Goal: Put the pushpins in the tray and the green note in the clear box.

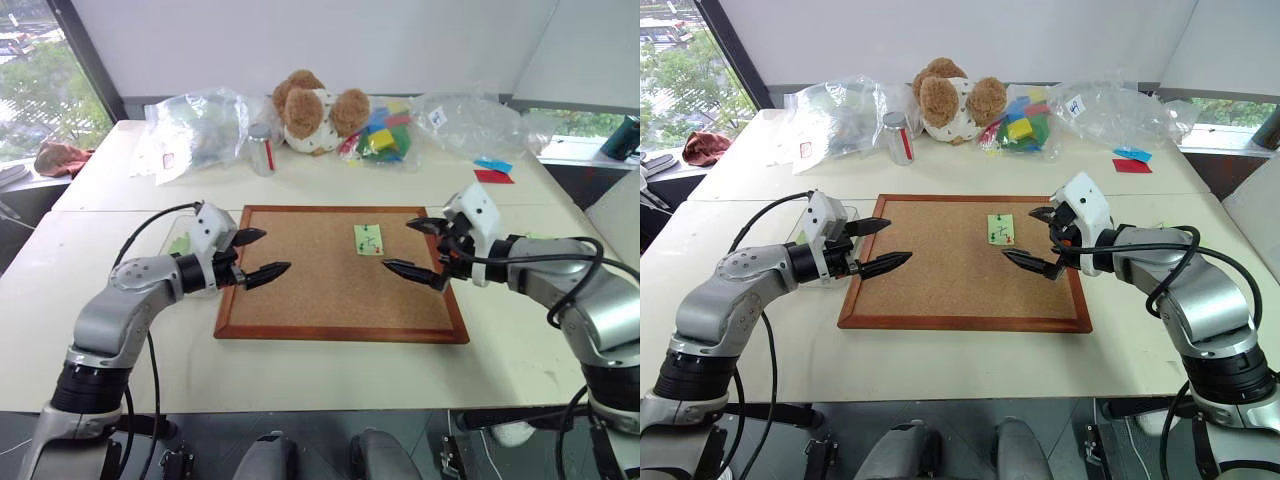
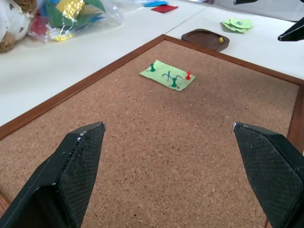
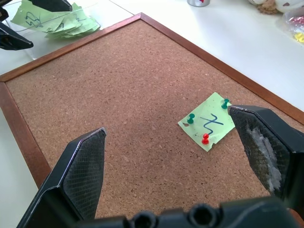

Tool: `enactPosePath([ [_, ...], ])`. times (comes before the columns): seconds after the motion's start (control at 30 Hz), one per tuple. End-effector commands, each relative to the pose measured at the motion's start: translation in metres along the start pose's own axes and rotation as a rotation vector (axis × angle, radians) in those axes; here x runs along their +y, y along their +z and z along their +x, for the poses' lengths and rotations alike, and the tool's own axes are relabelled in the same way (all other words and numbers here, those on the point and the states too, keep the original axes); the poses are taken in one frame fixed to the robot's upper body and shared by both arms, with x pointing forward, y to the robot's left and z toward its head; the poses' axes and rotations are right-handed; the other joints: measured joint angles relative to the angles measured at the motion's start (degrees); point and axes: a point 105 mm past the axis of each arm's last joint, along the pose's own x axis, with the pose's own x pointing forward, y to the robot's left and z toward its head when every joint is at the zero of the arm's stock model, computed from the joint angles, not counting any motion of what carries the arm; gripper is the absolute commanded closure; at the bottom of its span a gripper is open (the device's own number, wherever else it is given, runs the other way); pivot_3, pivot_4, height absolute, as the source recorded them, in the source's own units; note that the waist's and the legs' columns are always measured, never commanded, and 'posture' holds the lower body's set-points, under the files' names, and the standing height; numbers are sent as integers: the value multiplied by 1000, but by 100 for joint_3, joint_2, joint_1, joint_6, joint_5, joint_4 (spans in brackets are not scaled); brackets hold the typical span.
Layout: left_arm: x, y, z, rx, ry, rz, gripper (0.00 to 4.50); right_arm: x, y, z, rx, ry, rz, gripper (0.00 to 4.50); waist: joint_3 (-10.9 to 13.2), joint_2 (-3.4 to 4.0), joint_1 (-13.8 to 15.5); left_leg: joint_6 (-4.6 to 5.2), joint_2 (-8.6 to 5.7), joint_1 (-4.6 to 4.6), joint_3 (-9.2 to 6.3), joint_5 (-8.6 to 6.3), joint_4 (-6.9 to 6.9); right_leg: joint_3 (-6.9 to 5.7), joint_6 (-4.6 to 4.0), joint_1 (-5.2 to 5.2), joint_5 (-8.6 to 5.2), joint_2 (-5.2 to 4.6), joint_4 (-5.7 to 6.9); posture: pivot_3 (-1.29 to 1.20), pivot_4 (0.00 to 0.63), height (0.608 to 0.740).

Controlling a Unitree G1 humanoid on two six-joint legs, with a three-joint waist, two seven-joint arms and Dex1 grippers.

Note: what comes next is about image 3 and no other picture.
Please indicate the cork board with wooden frame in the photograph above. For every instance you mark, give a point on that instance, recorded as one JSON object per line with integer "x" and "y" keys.
{"x": 118, "y": 95}

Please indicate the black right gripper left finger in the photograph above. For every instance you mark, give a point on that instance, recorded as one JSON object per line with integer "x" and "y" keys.
{"x": 83, "y": 171}

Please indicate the green paper slip with writing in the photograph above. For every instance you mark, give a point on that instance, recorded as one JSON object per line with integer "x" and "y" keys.
{"x": 23, "y": 17}

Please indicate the clear plastic container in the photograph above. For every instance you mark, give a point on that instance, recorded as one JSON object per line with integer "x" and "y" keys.
{"x": 39, "y": 44}

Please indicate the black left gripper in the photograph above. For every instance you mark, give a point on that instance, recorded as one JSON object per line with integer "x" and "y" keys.
{"x": 3, "y": 14}

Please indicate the green note with blue scribble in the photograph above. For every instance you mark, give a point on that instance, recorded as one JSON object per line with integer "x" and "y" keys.
{"x": 209, "y": 110}

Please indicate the clear bag with coloured pins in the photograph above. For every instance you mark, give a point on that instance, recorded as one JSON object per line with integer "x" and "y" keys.
{"x": 294, "y": 26}

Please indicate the green push pin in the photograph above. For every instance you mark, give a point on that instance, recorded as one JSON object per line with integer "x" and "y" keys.
{"x": 191, "y": 118}
{"x": 225, "y": 103}

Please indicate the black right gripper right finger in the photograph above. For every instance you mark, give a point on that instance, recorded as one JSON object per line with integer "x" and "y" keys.
{"x": 266, "y": 147}

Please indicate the white and brown plush toy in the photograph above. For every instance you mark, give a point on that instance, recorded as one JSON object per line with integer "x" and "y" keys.
{"x": 267, "y": 7}

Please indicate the silver metal can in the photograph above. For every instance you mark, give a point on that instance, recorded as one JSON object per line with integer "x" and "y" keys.
{"x": 198, "y": 2}

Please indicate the pile of green sticky notes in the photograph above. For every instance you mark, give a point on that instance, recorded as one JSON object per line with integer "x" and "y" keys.
{"x": 80, "y": 27}

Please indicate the red push pin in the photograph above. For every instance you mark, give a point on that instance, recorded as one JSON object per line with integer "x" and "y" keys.
{"x": 205, "y": 140}

